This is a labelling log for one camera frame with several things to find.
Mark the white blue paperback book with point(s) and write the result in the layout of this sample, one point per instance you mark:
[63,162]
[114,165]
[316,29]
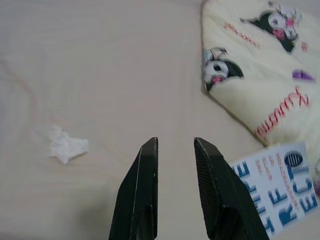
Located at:
[275,180]

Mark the cream cartoon print blanket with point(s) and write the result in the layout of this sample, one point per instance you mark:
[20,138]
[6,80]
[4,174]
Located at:
[250,50]

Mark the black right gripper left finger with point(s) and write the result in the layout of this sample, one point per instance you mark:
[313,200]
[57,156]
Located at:
[140,195]

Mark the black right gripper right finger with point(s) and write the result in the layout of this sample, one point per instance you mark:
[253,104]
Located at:
[220,195]

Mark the crumpled white tissue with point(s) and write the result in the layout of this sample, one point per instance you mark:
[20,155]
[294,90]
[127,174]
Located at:
[65,147]

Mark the bed with cream sheet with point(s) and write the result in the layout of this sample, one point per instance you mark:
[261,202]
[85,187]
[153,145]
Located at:
[125,62]

